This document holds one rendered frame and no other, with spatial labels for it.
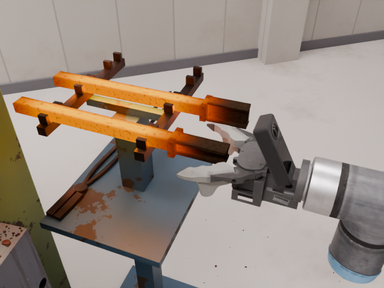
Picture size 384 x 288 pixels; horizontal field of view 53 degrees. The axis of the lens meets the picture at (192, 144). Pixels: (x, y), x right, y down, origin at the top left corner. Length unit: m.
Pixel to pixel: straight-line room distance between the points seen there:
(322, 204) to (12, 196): 0.73
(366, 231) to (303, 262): 1.18
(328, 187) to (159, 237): 0.41
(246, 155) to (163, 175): 0.40
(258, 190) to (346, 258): 0.19
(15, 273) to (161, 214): 0.33
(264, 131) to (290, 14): 2.59
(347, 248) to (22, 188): 0.77
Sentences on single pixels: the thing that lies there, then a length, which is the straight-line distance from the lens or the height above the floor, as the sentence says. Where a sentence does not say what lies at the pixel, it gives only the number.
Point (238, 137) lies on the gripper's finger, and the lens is 0.69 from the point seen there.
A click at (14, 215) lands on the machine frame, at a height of 0.71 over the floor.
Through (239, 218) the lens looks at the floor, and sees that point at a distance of 1.93.
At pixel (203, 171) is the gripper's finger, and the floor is 1.04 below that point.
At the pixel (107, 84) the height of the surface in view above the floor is 1.04.
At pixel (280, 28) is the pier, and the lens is 3.15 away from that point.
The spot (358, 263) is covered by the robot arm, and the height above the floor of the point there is 0.90.
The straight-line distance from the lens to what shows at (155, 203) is 0.94.
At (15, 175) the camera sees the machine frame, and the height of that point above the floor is 0.80.
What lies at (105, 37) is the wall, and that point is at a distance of 2.91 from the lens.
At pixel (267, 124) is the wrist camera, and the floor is 1.12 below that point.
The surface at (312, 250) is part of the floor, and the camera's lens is 1.88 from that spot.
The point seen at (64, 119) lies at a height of 1.03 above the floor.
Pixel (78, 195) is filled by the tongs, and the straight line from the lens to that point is 0.98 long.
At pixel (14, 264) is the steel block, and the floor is 0.88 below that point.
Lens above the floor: 1.46
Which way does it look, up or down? 39 degrees down
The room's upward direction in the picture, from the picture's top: straight up
